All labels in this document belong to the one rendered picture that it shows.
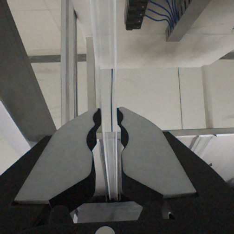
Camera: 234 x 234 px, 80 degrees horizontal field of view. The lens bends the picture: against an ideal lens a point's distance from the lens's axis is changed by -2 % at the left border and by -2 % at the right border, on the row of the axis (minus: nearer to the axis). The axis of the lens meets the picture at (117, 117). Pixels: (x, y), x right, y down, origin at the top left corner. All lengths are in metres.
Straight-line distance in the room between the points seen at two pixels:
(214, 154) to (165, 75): 1.89
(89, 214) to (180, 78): 2.02
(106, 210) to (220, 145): 0.20
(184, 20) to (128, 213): 0.51
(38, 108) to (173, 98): 1.94
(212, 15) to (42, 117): 0.59
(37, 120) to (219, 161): 0.25
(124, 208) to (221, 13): 0.62
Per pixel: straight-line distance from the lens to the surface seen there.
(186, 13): 0.52
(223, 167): 0.28
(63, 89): 0.43
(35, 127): 0.18
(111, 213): 0.29
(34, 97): 0.18
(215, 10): 0.63
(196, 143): 0.20
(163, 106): 1.98
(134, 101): 1.90
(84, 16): 0.55
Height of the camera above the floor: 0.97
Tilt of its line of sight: 4 degrees down
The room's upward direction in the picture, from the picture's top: 178 degrees clockwise
